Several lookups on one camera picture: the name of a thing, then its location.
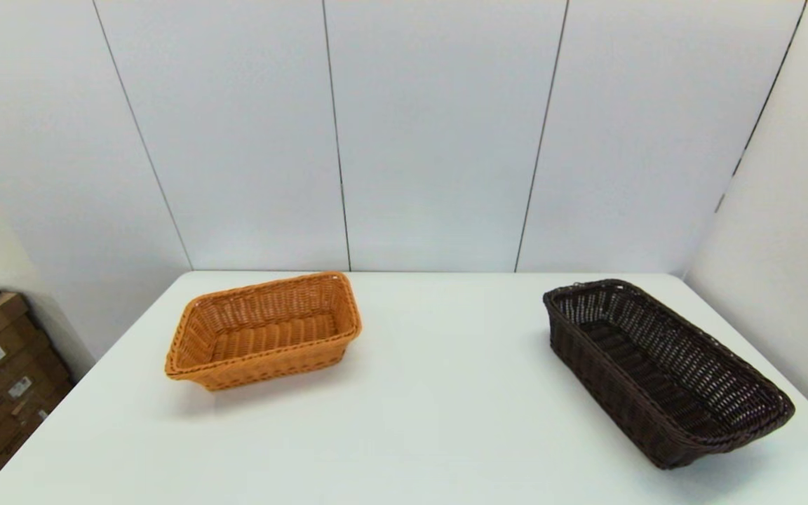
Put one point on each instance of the dark brown wicker basket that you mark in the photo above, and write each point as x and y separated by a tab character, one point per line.
656	379

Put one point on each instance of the cardboard box with white label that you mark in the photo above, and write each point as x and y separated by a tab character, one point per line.
43	382
18	351

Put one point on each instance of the orange wicker basket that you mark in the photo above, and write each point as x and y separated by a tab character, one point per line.
271	337

